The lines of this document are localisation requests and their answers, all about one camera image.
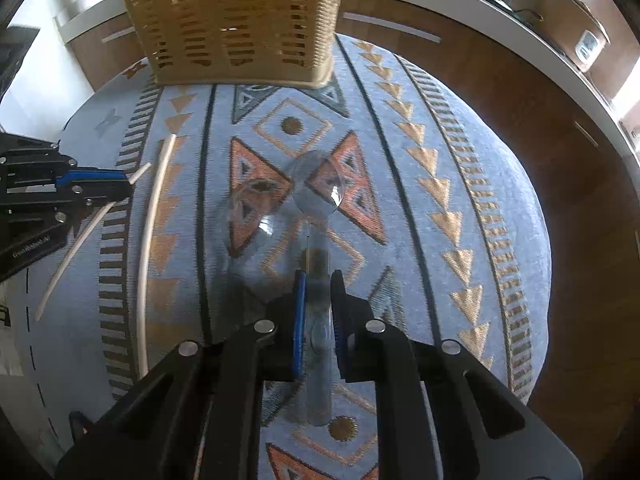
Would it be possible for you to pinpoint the clear plastic spoon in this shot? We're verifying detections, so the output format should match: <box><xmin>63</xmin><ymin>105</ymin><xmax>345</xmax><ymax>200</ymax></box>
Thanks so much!
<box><xmin>292</xmin><ymin>151</ymin><xmax>344</xmax><ymax>427</ymax></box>
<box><xmin>221</xmin><ymin>177</ymin><xmax>292</xmax><ymax>280</ymax></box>

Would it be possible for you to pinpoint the patterned blue table mat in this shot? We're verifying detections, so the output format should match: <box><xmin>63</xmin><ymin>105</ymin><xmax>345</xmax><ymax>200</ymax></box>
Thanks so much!
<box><xmin>2</xmin><ymin>36</ymin><xmax>551</xmax><ymax>468</ymax></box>

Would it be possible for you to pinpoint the yellow plastic utensil basket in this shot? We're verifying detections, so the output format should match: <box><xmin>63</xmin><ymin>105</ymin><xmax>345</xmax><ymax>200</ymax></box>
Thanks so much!
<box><xmin>124</xmin><ymin>0</ymin><xmax>341</xmax><ymax>89</ymax></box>

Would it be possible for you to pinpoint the beige rice cooker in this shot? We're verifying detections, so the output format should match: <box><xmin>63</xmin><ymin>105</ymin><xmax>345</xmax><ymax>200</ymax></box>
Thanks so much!
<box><xmin>537</xmin><ymin>0</ymin><xmax>611</xmax><ymax>73</ymax></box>

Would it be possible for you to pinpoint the lone wooden chopstick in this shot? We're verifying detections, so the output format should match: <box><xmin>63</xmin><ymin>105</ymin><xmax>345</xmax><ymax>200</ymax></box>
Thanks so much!
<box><xmin>34</xmin><ymin>161</ymin><xmax>153</xmax><ymax>322</ymax></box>

